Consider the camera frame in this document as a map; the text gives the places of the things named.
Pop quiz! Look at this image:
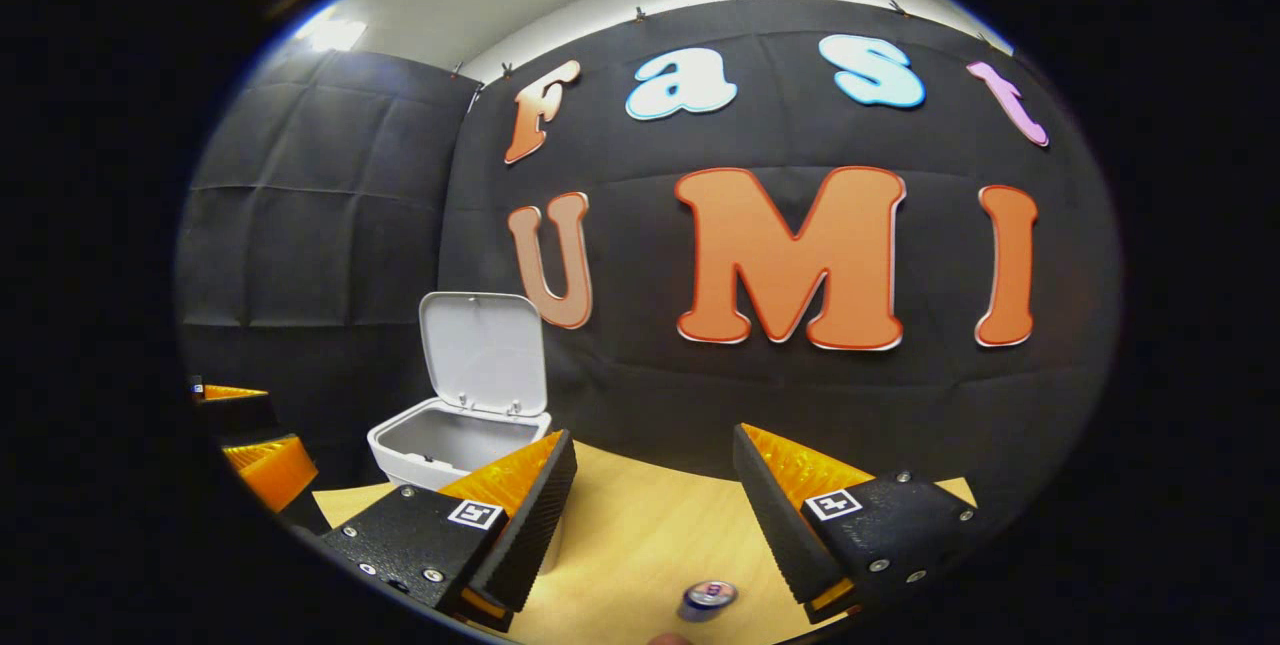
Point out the white desktop garbage bin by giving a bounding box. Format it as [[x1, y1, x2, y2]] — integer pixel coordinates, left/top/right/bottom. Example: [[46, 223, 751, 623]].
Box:
[[366, 290, 567, 574]]

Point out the black backdrop cloth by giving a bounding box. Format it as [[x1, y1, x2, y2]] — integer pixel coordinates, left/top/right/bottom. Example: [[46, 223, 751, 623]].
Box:
[[175, 0, 1123, 526]]

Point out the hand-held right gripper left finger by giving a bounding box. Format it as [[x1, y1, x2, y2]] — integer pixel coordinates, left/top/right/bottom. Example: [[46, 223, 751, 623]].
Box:
[[318, 428, 580, 634]]

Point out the blue pop can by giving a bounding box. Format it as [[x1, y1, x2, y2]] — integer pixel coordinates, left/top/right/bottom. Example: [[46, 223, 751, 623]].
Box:
[[676, 579, 740, 624]]

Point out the ceiling light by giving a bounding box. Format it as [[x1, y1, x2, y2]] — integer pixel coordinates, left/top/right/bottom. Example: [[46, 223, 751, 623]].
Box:
[[300, 13, 369, 54]]

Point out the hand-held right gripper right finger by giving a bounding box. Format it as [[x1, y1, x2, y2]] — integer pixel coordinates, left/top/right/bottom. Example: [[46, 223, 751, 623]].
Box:
[[732, 422, 981, 625]]

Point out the wooden desktop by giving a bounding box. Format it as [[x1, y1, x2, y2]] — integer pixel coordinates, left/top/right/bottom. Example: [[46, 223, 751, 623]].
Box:
[[311, 439, 980, 645]]

